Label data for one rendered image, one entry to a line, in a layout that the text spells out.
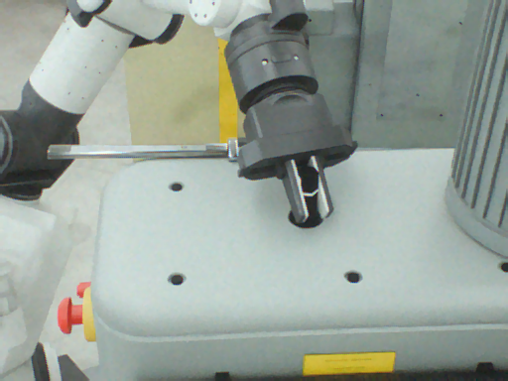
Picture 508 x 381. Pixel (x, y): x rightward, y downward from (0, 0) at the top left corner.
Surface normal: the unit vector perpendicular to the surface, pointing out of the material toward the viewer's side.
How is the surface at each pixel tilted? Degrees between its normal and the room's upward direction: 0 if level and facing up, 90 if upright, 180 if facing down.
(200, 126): 90
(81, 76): 95
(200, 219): 0
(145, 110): 90
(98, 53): 95
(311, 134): 30
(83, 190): 0
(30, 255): 58
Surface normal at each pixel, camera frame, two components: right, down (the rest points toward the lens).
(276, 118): 0.16, -0.38
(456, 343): 0.07, 0.61
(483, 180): -0.87, 0.29
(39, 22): 0.01, -0.79
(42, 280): 0.85, 0.28
